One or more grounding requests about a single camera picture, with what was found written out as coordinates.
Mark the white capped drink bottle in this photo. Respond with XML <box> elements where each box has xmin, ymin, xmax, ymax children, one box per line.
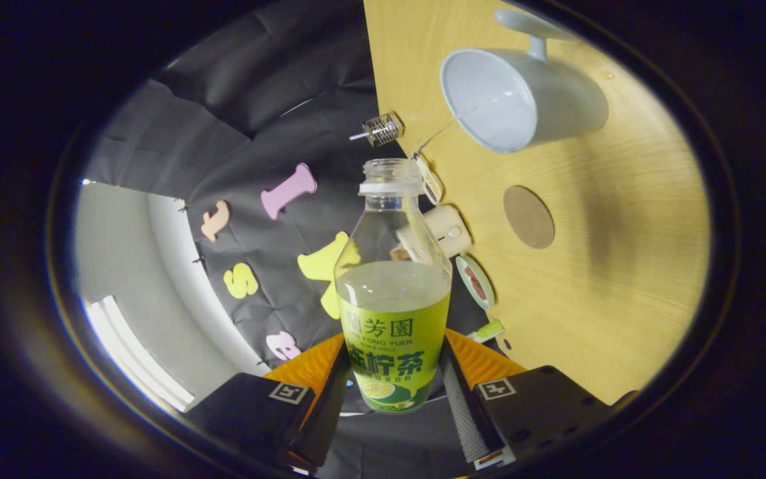
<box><xmin>468</xmin><ymin>319</ymin><xmax>505</xmax><ymax>344</ymax></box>

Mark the white toaster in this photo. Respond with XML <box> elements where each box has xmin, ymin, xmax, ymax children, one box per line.
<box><xmin>423</xmin><ymin>204</ymin><xmax>472</xmax><ymax>259</ymax></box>

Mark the wire mesh holder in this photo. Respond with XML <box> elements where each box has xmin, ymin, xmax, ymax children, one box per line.
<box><xmin>364</xmin><ymin>112</ymin><xmax>406</xmax><ymax>148</ymax></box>

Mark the pale blue cup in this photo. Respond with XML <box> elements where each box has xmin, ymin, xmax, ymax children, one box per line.
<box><xmin>440</xmin><ymin>8</ymin><xmax>610</xmax><ymax>154</ymax></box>

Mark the white rectangular tray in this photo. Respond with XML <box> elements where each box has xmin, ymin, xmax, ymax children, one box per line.
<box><xmin>415</xmin><ymin>154</ymin><xmax>444</xmax><ymax>206</ymax></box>

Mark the pale green round plate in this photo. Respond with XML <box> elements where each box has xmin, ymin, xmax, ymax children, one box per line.
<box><xmin>455</xmin><ymin>255</ymin><xmax>495</xmax><ymax>311</ymax></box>

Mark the wooden table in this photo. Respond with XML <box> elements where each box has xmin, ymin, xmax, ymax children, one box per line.
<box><xmin>363</xmin><ymin>0</ymin><xmax>713</xmax><ymax>406</ymax></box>

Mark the black backdrop cloth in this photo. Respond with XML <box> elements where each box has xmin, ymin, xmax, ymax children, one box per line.
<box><xmin>84</xmin><ymin>0</ymin><xmax>490</xmax><ymax>479</ymax></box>

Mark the clear green label juice bottle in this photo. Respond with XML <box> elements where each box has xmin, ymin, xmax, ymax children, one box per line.
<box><xmin>334</xmin><ymin>158</ymin><xmax>453</xmax><ymax>414</ymax></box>

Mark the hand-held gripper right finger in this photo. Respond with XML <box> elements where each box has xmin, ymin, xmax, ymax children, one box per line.
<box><xmin>440</xmin><ymin>327</ymin><xmax>614</xmax><ymax>472</ymax></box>

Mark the round brown coaster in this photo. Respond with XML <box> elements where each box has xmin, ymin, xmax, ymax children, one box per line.
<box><xmin>503</xmin><ymin>185</ymin><xmax>556</xmax><ymax>250</ymax></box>

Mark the long ceiling light panel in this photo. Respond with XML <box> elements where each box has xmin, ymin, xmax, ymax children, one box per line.
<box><xmin>84</xmin><ymin>296</ymin><xmax>195</xmax><ymax>413</ymax></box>

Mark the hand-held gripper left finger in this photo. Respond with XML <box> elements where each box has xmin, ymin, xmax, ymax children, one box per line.
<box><xmin>182</xmin><ymin>332</ymin><xmax>352</xmax><ymax>475</ymax></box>

